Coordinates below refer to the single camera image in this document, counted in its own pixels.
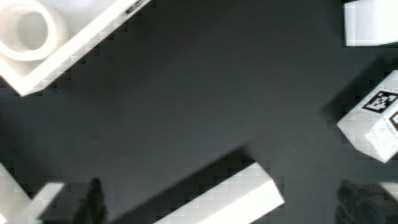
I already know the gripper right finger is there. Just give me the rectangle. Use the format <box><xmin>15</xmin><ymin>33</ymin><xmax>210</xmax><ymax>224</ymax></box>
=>
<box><xmin>334</xmin><ymin>180</ymin><xmax>398</xmax><ymax>224</ymax></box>

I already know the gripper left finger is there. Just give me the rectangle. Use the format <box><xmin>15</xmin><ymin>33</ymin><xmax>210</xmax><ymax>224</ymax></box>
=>
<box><xmin>0</xmin><ymin>164</ymin><xmax>64</xmax><ymax>224</ymax></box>

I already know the white table leg with tag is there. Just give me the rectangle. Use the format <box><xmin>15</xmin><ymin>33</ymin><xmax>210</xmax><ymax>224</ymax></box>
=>
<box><xmin>338</xmin><ymin>70</ymin><xmax>398</xmax><ymax>163</ymax></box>

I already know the white square tabletop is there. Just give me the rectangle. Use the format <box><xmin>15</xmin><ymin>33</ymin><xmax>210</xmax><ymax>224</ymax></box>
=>
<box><xmin>0</xmin><ymin>0</ymin><xmax>151</xmax><ymax>96</ymax></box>

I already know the white table leg lying left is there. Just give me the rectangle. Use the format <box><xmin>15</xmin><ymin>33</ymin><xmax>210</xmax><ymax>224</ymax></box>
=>
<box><xmin>153</xmin><ymin>163</ymin><xmax>285</xmax><ymax>224</ymax></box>

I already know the white table leg right middle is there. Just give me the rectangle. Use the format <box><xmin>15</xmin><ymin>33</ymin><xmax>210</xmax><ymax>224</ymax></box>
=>
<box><xmin>343</xmin><ymin>0</ymin><xmax>398</xmax><ymax>46</ymax></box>

